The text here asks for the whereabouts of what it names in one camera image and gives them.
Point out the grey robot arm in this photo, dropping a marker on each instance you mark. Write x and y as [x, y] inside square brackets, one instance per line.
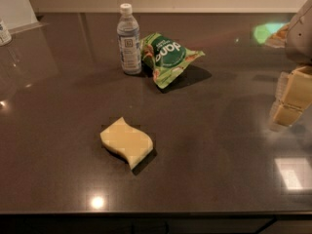
[298, 45]

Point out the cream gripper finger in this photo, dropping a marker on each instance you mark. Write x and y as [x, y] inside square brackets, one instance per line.
[293, 95]

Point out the green orange packet far right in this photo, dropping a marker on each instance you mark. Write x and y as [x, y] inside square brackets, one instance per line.
[271, 34]

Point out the yellow wavy sponge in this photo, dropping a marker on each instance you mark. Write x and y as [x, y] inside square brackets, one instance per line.
[126, 141]

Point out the white bottle at left edge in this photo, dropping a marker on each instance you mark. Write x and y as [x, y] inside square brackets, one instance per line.
[5, 35]

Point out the green snack bag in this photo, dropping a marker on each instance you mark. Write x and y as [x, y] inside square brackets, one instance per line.
[166, 57]

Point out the clear plastic water bottle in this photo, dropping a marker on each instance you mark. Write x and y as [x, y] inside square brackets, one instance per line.
[128, 38]

